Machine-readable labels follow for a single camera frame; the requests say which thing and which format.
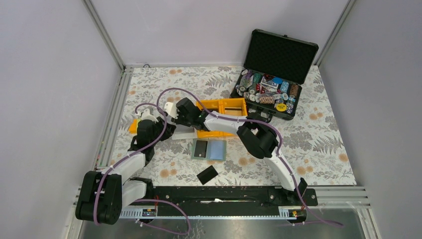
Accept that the dark grey credit card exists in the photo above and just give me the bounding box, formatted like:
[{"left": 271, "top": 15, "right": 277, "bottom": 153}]
[{"left": 193, "top": 140, "right": 208, "bottom": 158}]

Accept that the yellow double storage bin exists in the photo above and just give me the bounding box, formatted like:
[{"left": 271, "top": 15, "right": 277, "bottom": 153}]
[{"left": 196, "top": 98, "right": 248, "bottom": 138}]

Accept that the black credit card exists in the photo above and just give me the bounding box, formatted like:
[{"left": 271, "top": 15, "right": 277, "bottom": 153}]
[{"left": 197, "top": 165, "right": 218, "bottom": 185}]

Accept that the white storage bin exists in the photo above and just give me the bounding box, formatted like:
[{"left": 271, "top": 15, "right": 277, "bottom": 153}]
[{"left": 171, "top": 125, "right": 197, "bottom": 140}]

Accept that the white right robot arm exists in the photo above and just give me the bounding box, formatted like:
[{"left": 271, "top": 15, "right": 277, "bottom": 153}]
[{"left": 164, "top": 98, "right": 307, "bottom": 205}]

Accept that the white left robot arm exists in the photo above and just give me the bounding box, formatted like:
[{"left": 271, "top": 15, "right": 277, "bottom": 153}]
[{"left": 75, "top": 110, "right": 176, "bottom": 225}]

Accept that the card in yellow bin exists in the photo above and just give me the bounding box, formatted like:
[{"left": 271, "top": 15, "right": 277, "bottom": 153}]
[{"left": 224, "top": 108, "right": 243, "bottom": 117}]

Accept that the floral table mat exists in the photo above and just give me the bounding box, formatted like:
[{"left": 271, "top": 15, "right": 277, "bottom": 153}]
[{"left": 98, "top": 66, "right": 356, "bottom": 186}]

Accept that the orange poker chip stack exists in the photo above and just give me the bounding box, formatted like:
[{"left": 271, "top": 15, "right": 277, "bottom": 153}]
[{"left": 258, "top": 95, "right": 275, "bottom": 105}]

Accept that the yellow big blind chip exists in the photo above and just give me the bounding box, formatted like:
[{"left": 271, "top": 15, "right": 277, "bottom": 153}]
[{"left": 275, "top": 103, "right": 287, "bottom": 112}]

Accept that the black poker chip case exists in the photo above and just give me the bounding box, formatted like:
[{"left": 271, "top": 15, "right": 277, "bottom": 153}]
[{"left": 230, "top": 29, "right": 319, "bottom": 120}]

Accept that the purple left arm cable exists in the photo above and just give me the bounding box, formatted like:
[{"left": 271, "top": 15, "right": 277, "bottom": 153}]
[{"left": 93, "top": 103, "right": 193, "bottom": 236}]

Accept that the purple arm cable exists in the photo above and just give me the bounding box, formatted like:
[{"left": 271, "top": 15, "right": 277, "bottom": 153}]
[
  {"left": 93, "top": 103, "right": 193, "bottom": 236},
  {"left": 156, "top": 87, "right": 344, "bottom": 228}
]

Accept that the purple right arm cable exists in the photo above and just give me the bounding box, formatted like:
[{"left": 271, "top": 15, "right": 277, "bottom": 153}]
[{"left": 156, "top": 87, "right": 344, "bottom": 228}]

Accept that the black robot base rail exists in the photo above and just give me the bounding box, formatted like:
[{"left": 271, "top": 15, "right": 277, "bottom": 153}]
[{"left": 132, "top": 183, "right": 318, "bottom": 218}]

